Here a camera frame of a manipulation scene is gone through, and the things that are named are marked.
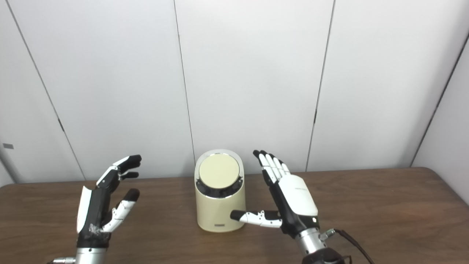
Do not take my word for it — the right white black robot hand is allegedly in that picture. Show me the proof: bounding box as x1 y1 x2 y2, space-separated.
230 150 320 238

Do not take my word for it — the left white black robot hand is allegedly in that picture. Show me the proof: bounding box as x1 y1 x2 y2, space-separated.
76 154 142 248

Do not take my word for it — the round cream bin lid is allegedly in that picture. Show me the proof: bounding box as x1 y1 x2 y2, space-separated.
199 154 240 190

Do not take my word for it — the cream-colored bin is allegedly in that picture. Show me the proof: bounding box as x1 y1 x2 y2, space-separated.
194 149 246 233

